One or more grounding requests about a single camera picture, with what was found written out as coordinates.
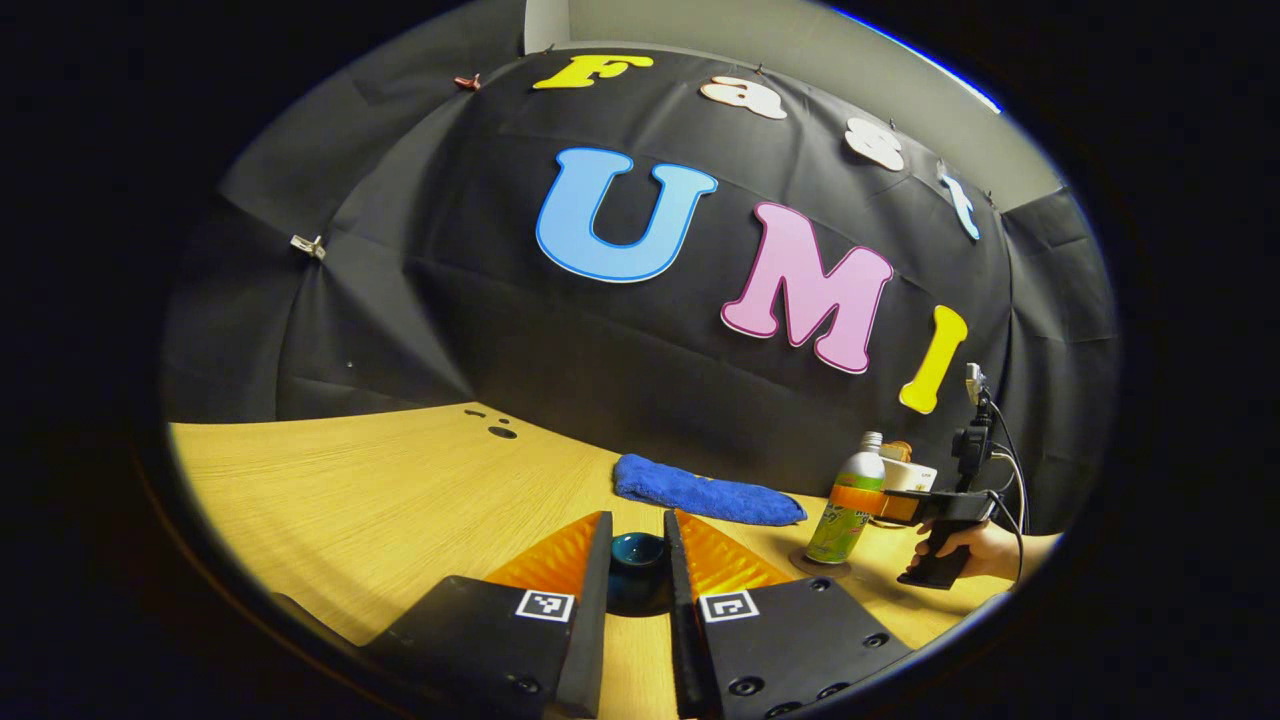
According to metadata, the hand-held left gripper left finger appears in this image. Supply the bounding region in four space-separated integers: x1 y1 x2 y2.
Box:
360 510 614 720

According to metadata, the silver green water bottle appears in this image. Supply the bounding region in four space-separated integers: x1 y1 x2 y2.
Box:
805 431 887 567

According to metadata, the brown round coaster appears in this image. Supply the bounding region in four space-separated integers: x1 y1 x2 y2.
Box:
788 546 853 580

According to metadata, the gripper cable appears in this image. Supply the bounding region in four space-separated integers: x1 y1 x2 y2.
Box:
985 400 1029 586

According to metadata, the black backdrop cloth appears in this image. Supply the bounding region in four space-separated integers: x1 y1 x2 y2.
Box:
160 45 1121 536

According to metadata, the blue towel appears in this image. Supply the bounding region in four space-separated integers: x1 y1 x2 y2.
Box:
612 453 808 527

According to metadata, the teal teacup lid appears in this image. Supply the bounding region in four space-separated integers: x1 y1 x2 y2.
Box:
607 532 673 617

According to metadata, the white toaster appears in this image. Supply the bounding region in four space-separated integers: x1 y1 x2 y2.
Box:
878 458 939 493

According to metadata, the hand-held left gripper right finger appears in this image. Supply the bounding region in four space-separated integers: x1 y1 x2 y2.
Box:
662 508 916 720

